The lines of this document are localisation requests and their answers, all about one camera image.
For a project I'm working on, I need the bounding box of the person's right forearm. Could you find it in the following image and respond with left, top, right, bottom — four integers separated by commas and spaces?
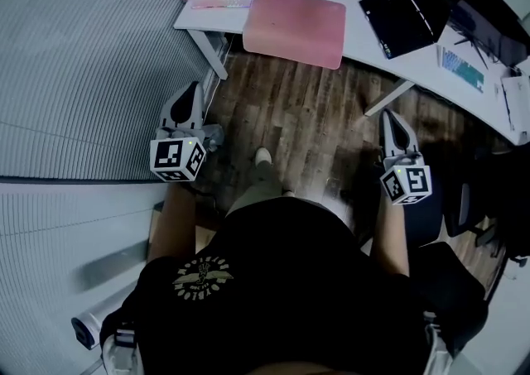
369, 194, 412, 277

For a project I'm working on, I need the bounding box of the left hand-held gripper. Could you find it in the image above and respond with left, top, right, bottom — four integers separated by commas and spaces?
149, 81, 225, 183

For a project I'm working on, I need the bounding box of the large dark monitor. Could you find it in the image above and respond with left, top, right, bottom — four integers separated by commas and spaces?
426, 0, 530, 71

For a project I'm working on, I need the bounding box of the person's white shoe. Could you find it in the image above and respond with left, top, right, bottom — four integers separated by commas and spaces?
253, 147, 273, 168

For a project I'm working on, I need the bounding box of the white cylinder with black cap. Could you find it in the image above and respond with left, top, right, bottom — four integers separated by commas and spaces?
70, 281, 140, 351

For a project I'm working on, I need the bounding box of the blue green keyboard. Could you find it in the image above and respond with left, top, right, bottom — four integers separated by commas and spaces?
438, 46, 486, 94

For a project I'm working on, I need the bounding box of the white box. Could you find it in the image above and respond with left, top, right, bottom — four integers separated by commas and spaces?
499, 74, 530, 135

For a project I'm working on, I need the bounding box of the white desk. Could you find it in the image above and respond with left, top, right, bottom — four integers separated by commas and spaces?
172, 0, 530, 147

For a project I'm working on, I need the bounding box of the black office chair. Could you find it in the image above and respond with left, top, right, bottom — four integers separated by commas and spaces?
441, 145, 530, 269

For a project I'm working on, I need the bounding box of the pink mouse pad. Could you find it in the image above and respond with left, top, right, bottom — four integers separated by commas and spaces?
242, 0, 348, 71

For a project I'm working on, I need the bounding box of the black padded chair seat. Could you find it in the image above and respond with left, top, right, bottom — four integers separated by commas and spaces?
407, 240, 490, 358

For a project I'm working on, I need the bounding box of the person's left forearm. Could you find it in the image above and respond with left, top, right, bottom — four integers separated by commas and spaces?
147, 183, 198, 263

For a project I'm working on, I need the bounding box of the person's beige trouser leg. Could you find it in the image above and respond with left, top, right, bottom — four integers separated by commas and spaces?
225, 164, 293, 218

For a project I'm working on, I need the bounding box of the person's black printed shirt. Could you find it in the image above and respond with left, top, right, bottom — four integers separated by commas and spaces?
99, 195, 432, 375

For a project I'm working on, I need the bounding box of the white shoulder strap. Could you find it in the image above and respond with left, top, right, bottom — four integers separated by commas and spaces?
421, 310, 455, 375
100, 321, 145, 375

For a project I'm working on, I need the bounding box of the black laptop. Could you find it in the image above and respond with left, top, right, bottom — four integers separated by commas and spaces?
359, 0, 453, 61

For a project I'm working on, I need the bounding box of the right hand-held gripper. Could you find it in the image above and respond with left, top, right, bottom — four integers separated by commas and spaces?
378, 108, 433, 206

